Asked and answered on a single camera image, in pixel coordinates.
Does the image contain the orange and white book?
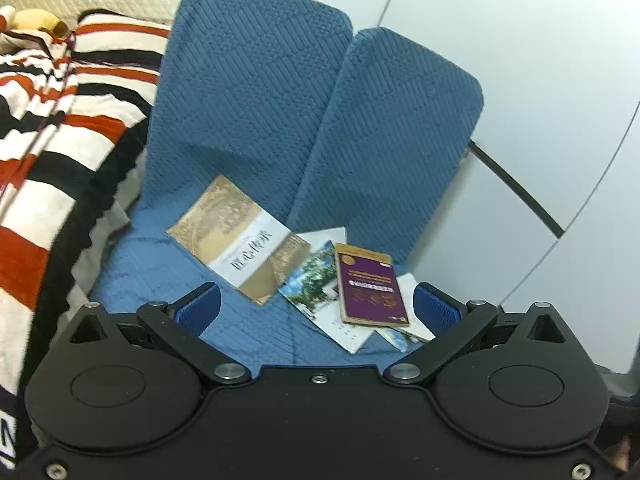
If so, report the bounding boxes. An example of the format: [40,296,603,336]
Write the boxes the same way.
[395,274,437,343]

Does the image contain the purple book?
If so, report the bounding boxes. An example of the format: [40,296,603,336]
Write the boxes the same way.
[334,242,411,328]

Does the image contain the beige bed sheet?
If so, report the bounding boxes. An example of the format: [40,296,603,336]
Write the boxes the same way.
[75,152,148,281]

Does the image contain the tan book with white band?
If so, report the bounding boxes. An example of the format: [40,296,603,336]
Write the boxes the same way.
[166,175,312,307]

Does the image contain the black strip on wardrobe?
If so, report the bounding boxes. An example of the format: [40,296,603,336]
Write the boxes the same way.
[466,142,565,239]

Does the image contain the red black white striped blanket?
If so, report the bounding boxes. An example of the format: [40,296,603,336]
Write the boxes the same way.
[0,7,173,471]

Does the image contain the tan plush toy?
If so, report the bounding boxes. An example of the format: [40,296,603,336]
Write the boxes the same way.
[0,5,71,41]

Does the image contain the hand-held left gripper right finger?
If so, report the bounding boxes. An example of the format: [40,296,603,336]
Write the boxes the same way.
[382,281,573,387]

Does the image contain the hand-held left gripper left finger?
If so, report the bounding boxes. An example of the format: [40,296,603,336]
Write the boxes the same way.
[67,281,253,387]

